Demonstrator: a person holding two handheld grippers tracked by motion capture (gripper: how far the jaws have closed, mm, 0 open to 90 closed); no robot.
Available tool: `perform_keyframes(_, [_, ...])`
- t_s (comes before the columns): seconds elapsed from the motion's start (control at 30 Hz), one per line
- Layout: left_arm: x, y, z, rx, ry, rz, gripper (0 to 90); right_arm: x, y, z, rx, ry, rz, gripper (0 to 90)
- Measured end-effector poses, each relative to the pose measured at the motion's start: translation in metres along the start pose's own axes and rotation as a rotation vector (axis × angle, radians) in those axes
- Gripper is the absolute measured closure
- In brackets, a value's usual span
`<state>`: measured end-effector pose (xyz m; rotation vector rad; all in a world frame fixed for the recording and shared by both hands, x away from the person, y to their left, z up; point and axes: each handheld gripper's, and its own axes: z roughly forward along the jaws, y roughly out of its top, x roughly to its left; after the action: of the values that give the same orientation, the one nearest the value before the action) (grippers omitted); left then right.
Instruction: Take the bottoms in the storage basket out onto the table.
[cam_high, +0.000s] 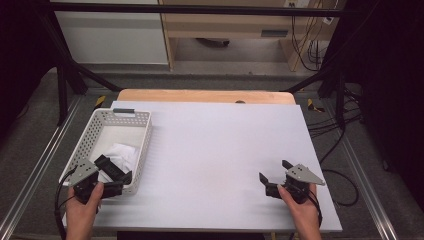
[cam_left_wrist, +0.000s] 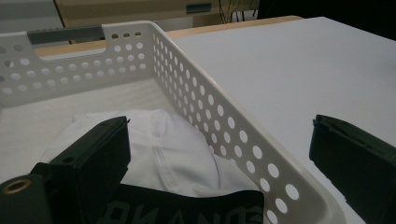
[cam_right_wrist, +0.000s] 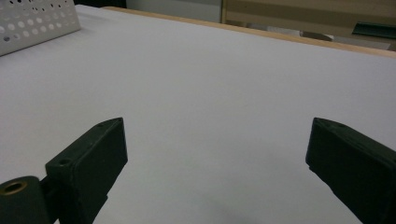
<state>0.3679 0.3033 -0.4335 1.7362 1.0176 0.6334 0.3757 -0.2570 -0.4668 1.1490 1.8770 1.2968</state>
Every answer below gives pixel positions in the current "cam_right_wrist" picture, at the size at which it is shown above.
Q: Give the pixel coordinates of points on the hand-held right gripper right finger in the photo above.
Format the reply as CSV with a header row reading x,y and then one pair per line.
x,y
355,168

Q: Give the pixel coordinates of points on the wooden table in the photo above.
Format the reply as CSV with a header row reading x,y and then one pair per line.
x,y
280,35

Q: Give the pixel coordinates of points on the white perforated plastic basket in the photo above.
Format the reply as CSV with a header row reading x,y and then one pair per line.
x,y
31,34

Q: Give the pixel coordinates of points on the light wooden desk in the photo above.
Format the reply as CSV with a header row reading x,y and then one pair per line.
x,y
280,12

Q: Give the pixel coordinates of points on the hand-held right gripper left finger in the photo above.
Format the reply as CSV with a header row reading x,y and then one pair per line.
x,y
90,168

